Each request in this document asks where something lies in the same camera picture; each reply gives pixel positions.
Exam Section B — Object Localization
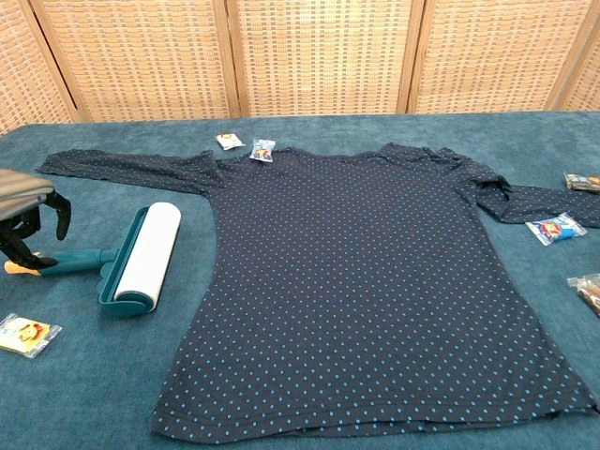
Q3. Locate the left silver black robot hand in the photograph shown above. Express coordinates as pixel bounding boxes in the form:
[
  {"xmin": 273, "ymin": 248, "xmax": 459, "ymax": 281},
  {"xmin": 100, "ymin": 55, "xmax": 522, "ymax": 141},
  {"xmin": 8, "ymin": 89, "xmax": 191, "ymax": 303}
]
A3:
[{"xmin": 0, "ymin": 168, "xmax": 72, "ymax": 271}]

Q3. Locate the white red snack packet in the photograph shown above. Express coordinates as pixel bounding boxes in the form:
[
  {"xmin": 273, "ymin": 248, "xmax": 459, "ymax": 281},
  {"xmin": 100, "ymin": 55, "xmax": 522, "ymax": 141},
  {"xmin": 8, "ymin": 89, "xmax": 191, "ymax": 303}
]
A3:
[{"xmin": 215, "ymin": 133, "xmax": 245, "ymax": 151}]

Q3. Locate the woven bamboo folding screen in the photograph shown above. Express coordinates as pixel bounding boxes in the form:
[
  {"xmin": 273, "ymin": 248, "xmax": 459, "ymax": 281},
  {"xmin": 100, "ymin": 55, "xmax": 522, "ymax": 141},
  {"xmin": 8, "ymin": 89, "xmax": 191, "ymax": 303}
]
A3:
[{"xmin": 0, "ymin": 0, "xmax": 600, "ymax": 137}]

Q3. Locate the yellow white snack packet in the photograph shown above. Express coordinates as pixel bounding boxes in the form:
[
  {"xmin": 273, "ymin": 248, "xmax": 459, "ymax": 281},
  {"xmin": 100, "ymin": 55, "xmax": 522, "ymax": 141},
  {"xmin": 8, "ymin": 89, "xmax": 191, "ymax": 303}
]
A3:
[{"xmin": 0, "ymin": 312, "xmax": 64, "ymax": 360}]

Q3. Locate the brown snack in clear wrapper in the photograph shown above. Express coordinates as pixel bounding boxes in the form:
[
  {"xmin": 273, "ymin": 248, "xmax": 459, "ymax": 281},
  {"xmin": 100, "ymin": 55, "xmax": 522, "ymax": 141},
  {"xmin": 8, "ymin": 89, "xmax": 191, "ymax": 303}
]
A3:
[{"xmin": 565, "ymin": 274, "xmax": 600, "ymax": 320}]

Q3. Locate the dark blue polka dot shirt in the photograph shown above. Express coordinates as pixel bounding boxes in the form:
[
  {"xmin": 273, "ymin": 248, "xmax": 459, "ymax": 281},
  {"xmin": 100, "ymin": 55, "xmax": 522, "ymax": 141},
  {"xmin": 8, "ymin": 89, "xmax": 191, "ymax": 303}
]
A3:
[{"xmin": 36, "ymin": 142, "xmax": 600, "ymax": 445}]

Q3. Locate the teal white lint roller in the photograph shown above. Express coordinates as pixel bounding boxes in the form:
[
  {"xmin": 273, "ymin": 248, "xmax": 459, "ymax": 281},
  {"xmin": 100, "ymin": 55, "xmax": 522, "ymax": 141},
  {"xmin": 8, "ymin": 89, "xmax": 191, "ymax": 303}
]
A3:
[{"xmin": 3, "ymin": 202, "xmax": 183, "ymax": 320}]

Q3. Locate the large blue snack packet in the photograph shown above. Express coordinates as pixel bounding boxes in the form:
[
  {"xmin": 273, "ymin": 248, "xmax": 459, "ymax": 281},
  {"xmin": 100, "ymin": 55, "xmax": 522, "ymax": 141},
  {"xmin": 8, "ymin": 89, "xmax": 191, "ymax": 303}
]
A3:
[{"xmin": 524, "ymin": 211, "xmax": 589, "ymax": 248}]

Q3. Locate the dark clear snack packet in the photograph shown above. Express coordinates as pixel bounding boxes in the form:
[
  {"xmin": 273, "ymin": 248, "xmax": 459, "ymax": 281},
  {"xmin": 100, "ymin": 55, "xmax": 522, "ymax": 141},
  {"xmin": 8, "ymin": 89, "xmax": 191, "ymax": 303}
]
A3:
[{"xmin": 563, "ymin": 172, "xmax": 600, "ymax": 194}]

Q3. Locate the blue white snack packet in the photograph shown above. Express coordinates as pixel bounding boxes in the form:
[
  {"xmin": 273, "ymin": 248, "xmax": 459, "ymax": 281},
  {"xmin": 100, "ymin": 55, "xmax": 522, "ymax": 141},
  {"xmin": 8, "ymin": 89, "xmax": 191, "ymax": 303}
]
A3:
[{"xmin": 248, "ymin": 138, "xmax": 277, "ymax": 164}]

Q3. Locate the teal plush table cover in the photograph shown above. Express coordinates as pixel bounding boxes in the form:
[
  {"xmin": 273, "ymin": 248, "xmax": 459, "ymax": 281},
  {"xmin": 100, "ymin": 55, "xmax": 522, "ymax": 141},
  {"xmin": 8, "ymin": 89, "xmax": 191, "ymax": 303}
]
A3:
[{"xmin": 0, "ymin": 110, "xmax": 600, "ymax": 450}]

